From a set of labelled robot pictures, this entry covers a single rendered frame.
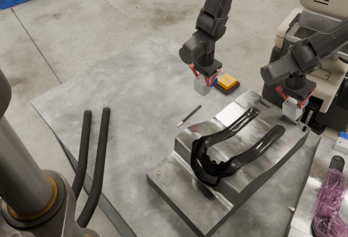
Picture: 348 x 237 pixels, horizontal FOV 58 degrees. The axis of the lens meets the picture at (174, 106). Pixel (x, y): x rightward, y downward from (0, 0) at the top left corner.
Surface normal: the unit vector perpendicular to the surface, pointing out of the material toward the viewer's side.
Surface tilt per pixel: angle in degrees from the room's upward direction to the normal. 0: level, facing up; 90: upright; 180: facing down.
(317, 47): 71
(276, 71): 35
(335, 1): 98
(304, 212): 12
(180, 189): 0
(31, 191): 90
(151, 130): 0
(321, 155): 0
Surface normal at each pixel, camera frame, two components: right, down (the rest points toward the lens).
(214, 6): -0.62, 0.34
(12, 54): -0.04, -0.67
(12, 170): 0.77, 0.46
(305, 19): -0.58, 0.62
